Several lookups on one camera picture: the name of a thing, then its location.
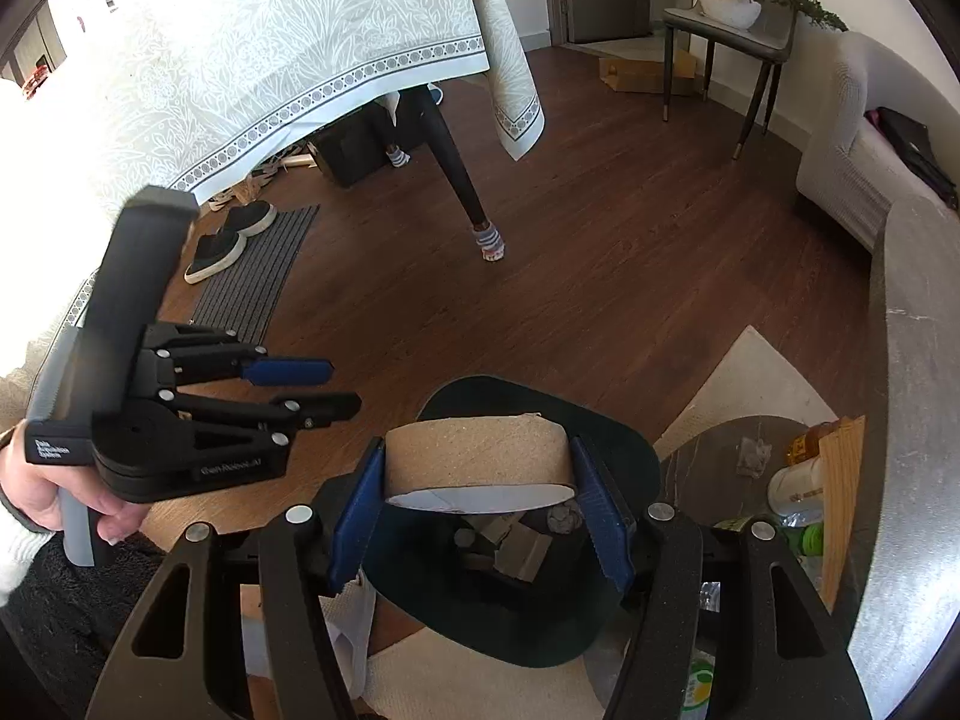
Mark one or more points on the grey striped floor mat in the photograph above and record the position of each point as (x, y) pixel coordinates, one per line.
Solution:
(255, 277)

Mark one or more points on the white cup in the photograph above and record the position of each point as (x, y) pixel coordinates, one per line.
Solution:
(795, 491)

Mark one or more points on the black bag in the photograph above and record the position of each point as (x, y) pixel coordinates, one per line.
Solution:
(919, 150)

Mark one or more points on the orange brown box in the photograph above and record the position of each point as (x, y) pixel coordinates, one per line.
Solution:
(840, 510)

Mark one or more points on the black shoe white sole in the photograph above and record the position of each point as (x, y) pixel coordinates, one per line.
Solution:
(214, 255)
(251, 217)

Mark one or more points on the brown cardboard tape roll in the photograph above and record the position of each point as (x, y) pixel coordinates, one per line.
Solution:
(480, 454)

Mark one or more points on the grey dining chair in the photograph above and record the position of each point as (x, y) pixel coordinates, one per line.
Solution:
(750, 37)

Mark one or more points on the clear plastic wrapper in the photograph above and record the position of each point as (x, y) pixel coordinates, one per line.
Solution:
(752, 456)

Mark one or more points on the beige woven slipper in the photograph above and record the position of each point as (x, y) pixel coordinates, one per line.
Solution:
(232, 195)

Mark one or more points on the black storage box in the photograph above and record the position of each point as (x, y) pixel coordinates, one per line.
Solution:
(360, 142)

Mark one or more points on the striped table leg sock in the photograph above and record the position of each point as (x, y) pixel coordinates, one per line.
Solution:
(397, 157)
(489, 241)

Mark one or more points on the grey armchair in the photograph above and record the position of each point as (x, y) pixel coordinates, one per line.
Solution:
(840, 157)

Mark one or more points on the beige rug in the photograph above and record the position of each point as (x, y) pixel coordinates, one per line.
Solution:
(757, 375)

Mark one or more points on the person's left hand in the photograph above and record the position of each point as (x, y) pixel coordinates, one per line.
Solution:
(30, 495)

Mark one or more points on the yellow packet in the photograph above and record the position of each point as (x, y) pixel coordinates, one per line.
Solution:
(801, 450)

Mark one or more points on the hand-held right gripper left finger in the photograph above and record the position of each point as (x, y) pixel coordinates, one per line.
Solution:
(360, 510)

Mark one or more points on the dark wooden dining table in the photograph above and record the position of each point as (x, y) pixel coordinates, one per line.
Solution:
(450, 157)

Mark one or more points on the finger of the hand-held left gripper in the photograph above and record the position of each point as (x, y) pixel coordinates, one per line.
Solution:
(322, 409)
(292, 373)

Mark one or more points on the dark green trash bin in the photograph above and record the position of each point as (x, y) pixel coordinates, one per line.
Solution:
(480, 630)

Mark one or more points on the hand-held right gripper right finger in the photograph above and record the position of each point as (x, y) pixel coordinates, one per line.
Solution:
(604, 521)

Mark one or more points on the flat cardboard box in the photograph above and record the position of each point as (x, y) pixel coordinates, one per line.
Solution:
(637, 75)

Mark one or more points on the white paper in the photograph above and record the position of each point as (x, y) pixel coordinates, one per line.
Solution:
(564, 519)

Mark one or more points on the pale green patterned tablecloth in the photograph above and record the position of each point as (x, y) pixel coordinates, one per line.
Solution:
(262, 37)

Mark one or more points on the black fuzzy clothing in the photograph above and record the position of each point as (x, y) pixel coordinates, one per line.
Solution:
(75, 615)

